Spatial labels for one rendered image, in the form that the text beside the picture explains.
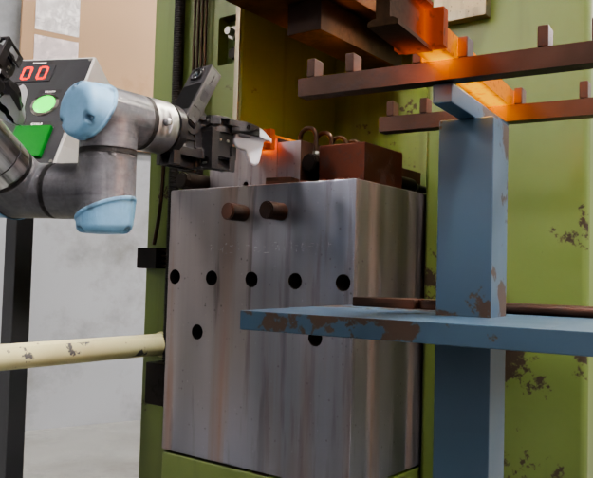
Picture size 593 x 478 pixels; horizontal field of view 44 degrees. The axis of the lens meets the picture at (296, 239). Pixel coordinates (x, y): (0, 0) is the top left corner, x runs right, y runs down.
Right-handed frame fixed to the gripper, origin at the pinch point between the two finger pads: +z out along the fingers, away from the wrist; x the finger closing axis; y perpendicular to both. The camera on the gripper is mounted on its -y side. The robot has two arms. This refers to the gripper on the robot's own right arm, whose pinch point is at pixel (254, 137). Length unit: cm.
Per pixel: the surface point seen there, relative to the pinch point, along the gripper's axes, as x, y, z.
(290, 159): 5.5, 3.8, 2.7
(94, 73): -42.4, -16.6, -0.3
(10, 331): -56, 36, -7
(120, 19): -216, -104, 146
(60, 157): -37.4, 2.3, -10.8
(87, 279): -222, 28, 137
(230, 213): 1.6, 13.3, -7.3
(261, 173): -0.6, 5.6, 2.7
